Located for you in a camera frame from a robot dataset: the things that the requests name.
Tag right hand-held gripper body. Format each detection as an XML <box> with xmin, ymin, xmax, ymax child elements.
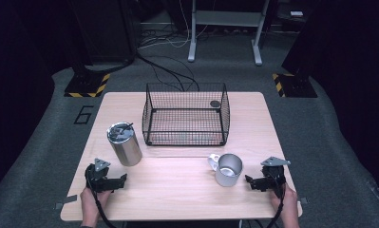
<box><xmin>260</xmin><ymin>156</ymin><xmax>291</xmax><ymax>198</ymax></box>

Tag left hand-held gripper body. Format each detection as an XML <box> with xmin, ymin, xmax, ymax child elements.
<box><xmin>85</xmin><ymin>158</ymin><xmax>113</xmax><ymax>193</ymax></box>

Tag silver metal mug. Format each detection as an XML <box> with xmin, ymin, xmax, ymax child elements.
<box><xmin>207</xmin><ymin>153</ymin><xmax>244</xmax><ymax>188</ymax></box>

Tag steel tumbler with lid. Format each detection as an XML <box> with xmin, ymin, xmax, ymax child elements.
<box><xmin>106</xmin><ymin>122</ymin><xmax>143</xmax><ymax>167</ymax></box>

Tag black wire basket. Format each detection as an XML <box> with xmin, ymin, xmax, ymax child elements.
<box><xmin>142</xmin><ymin>83</ymin><xmax>231</xmax><ymax>147</ymax></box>

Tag person's left hand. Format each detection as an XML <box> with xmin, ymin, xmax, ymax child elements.
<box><xmin>80</xmin><ymin>187</ymin><xmax>111</xmax><ymax>217</ymax></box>

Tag person's right hand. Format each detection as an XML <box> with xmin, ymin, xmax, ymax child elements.
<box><xmin>271</xmin><ymin>184</ymin><xmax>299</xmax><ymax>215</ymax></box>

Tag black cabinet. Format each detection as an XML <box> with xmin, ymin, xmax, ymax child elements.
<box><xmin>67</xmin><ymin>0</ymin><xmax>138</xmax><ymax>66</ymax></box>

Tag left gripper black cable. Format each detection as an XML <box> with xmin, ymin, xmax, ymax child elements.
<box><xmin>91</xmin><ymin>189</ymin><xmax>117</xmax><ymax>228</ymax></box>

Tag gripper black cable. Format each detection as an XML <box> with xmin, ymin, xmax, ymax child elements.
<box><xmin>91</xmin><ymin>189</ymin><xmax>117</xmax><ymax>228</ymax></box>
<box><xmin>266</xmin><ymin>184</ymin><xmax>287</xmax><ymax>228</ymax></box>

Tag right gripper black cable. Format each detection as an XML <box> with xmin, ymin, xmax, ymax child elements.
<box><xmin>266</xmin><ymin>184</ymin><xmax>287</xmax><ymax>228</ymax></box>

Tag black yellow striped base plate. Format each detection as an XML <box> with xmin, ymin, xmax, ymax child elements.
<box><xmin>272</xmin><ymin>73</ymin><xmax>318</xmax><ymax>99</ymax></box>
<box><xmin>64</xmin><ymin>72</ymin><xmax>111</xmax><ymax>99</ymax></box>

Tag black floor cable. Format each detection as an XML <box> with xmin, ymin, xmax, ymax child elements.
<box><xmin>135</xmin><ymin>51</ymin><xmax>201</xmax><ymax>93</ymax></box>

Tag white metal stand frame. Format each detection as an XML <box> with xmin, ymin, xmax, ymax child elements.
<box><xmin>187</xmin><ymin>0</ymin><xmax>271</xmax><ymax>67</ymax></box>

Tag white floor cables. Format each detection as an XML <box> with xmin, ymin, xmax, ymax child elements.
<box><xmin>139</xmin><ymin>0</ymin><xmax>210</xmax><ymax>50</ymax></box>

